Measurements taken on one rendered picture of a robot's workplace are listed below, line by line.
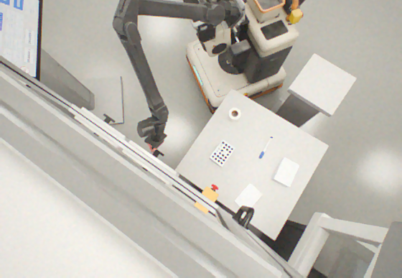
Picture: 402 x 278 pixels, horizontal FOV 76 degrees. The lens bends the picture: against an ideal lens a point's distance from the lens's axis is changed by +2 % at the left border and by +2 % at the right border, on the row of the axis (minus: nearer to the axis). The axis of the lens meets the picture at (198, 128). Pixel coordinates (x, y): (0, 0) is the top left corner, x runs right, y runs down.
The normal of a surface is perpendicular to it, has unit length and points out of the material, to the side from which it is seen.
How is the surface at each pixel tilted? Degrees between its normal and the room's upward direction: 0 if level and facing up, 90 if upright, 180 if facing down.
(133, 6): 61
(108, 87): 3
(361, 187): 0
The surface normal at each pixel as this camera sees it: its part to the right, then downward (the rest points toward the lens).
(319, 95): -0.04, -0.25
